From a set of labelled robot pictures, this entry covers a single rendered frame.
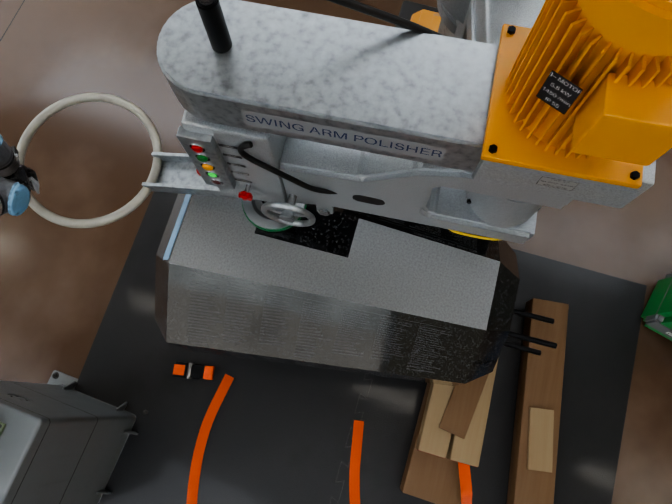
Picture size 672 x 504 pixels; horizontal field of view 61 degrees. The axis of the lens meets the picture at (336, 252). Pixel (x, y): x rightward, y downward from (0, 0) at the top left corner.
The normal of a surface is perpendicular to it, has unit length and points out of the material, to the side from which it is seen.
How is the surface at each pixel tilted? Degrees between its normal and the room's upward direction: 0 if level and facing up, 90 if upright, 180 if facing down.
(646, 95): 0
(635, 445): 0
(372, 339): 45
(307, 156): 4
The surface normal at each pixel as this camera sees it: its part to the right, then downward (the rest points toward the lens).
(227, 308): -0.16, 0.48
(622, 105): -0.01, -0.26
